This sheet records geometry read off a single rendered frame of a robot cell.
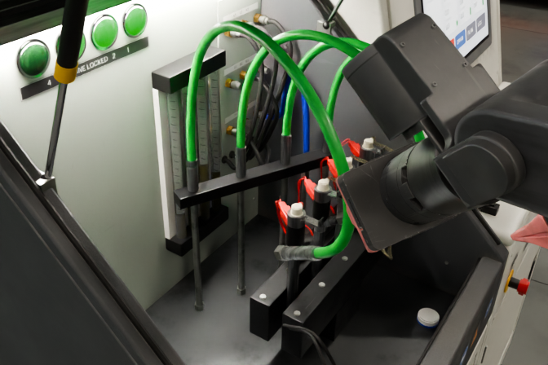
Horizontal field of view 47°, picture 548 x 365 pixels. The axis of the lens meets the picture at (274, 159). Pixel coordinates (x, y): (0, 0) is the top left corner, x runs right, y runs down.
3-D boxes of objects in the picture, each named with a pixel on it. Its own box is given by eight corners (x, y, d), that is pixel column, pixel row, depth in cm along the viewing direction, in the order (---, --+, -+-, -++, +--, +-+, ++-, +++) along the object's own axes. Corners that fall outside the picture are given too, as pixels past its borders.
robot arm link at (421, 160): (479, 220, 37) (547, 169, 39) (412, 125, 38) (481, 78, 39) (431, 232, 44) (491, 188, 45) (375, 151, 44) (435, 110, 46)
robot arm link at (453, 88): (522, 191, 31) (620, 112, 34) (388, 4, 32) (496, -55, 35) (406, 235, 42) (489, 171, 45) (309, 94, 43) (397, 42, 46)
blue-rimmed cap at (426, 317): (434, 332, 115) (435, 326, 114) (413, 322, 117) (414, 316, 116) (441, 318, 118) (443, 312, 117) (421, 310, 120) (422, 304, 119)
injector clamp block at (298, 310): (298, 388, 103) (302, 322, 96) (249, 361, 108) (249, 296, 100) (385, 274, 128) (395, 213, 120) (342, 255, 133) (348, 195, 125)
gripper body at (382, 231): (333, 178, 50) (361, 159, 43) (441, 133, 53) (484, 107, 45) (369, 253, 49) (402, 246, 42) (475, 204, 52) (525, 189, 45)
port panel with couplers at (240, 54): (234, 161, 122) (232, 4, 106) (219, 156, 123) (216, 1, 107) (271, 134, 131) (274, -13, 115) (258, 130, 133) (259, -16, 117)
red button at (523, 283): (521, 305, 129) (527, 286, 126) (501, 297, 131) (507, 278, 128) (528, 290, 133) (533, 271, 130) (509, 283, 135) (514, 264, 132)
